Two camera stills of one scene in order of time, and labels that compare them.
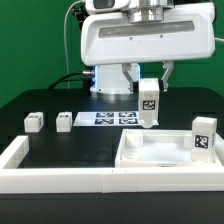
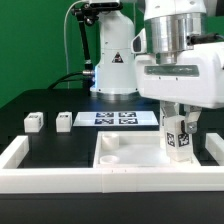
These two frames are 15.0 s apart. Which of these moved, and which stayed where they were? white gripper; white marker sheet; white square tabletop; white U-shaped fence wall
Moved: white square tabletop; white gripper
Stayed: white U-shaped fence wall; white marker sheet
